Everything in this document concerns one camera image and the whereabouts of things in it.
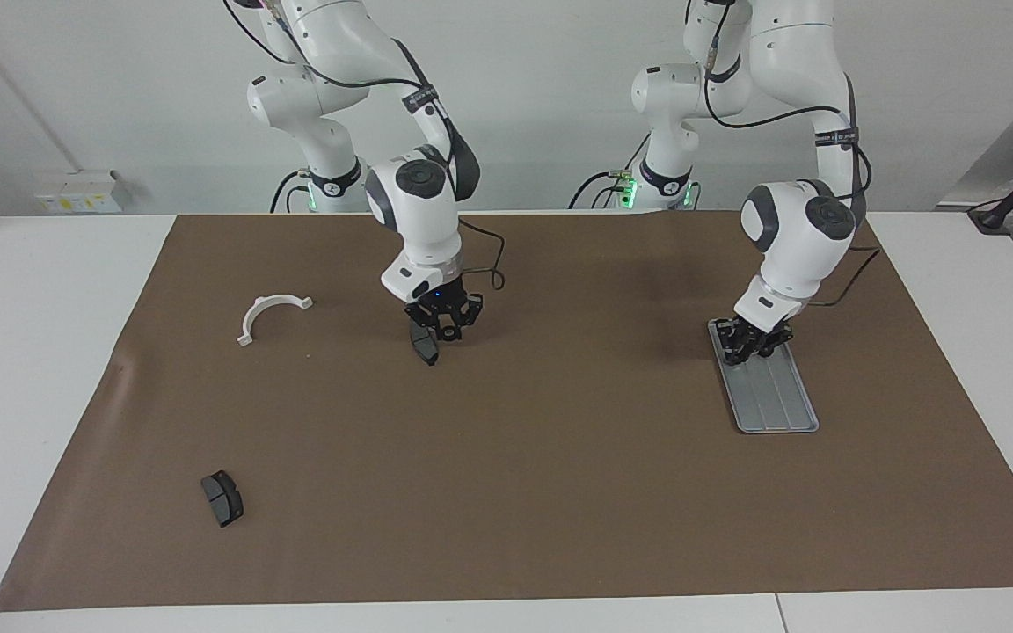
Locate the brown table mat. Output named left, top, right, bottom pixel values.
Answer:
left=0, top=209, right=1013, bottom=612

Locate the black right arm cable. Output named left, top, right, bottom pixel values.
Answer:
left=223, top=0, right=507, bottom=293

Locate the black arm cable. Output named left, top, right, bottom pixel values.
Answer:
left=687, top=0, right=882, bottom=309
left=223, top=0, right=507, bottom=293

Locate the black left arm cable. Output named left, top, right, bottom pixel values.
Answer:
left=687, top=0, right=882, bottom=309

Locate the white wall outlet box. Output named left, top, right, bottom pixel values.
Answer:
left=34, top=170, right=123, bottom=215

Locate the silver metal tray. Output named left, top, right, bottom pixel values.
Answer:
left=707, top=318, right=820, bottom=435

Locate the white curved plastic bracket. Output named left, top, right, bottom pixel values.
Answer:
left=237, top=295, right=315, bottom=347

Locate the black base cable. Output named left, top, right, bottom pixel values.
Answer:
left=271, top=171, right=310, bottom=214
left=570, top=171, right=639, bottom=210

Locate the short grey brake pad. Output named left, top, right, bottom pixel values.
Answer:
left=200, top=470, right=244, bottom=528

